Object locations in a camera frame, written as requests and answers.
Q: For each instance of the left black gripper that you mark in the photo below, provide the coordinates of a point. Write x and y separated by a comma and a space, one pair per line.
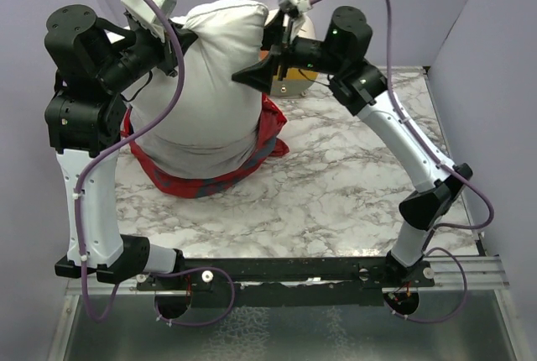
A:
168, 56

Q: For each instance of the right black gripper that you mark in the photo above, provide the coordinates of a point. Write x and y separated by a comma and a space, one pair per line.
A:
283, 45

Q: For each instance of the red printed pillowcase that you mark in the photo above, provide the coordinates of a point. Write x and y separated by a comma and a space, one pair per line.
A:
195, 172

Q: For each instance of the white pillow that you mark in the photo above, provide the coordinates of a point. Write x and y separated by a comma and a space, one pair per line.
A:
214, 111

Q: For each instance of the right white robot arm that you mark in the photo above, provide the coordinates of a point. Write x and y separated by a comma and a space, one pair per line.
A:
362, 89

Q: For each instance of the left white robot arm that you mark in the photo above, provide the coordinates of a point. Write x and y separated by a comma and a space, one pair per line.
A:
96, 62

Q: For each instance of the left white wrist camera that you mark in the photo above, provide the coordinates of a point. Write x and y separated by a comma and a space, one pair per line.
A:
148, 13

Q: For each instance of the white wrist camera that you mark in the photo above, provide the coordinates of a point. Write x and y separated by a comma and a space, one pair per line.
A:
148, 13
296, 11

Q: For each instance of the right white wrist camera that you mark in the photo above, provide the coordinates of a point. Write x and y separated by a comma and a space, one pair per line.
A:
296, 11

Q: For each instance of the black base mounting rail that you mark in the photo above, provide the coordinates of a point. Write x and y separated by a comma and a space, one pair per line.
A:
285, 282

